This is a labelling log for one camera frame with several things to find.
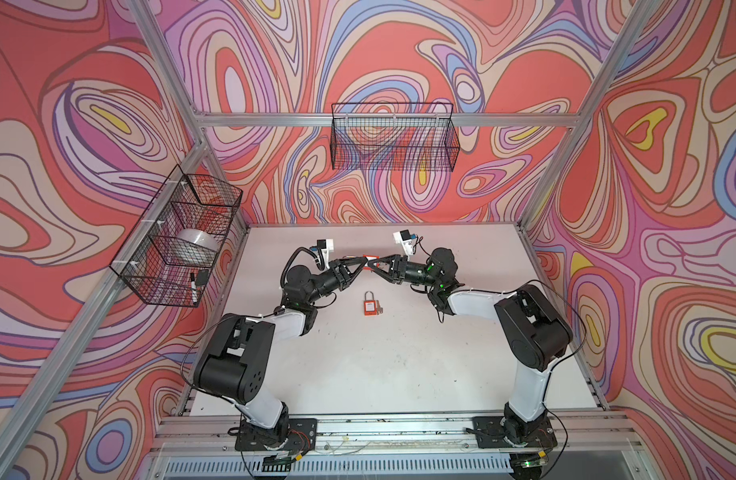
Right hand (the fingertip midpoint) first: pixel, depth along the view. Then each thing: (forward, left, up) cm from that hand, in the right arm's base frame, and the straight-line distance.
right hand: (370, 272), depth 80 cm
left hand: (+1, 0, +2) cm, 3 cm away
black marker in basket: (-6, +43, +4) cm, 44 cm away
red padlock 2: (+2, -1, +3) cm, 4 cm away
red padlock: (+1, 0, -20) cm, 20 cm away
